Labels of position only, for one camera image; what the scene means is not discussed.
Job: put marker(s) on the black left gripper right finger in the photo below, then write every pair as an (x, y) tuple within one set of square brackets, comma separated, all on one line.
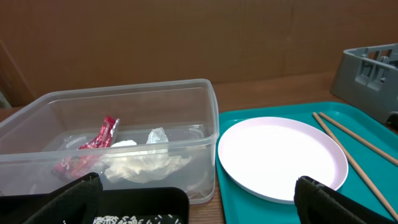
[(319, 204)]

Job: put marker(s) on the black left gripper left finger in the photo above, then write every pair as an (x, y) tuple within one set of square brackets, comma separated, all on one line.
[(76, 202)]

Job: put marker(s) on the red snack wrapper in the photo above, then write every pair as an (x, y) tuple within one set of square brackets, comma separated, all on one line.
[(78, 166)]

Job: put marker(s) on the white napkin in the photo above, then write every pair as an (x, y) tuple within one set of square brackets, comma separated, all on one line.
[(142, 166)]

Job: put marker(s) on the wooden chopstick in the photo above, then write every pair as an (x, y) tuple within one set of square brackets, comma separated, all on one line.
[(357, 137), (357, 168)]

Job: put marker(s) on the grey dishwasher rack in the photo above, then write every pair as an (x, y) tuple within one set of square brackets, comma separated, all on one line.
[(367, 79)]

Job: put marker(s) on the white round plate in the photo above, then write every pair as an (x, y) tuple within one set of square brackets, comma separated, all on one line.
[(265, 156)]

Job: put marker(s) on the black plastic tray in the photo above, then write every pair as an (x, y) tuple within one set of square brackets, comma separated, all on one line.
[(149, 201)]

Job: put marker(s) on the spilled white rice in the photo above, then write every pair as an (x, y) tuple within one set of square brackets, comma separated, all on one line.
[(140, 219)]

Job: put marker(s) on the clear plastic bin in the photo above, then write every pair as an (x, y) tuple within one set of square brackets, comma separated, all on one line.
[(36, 138)]

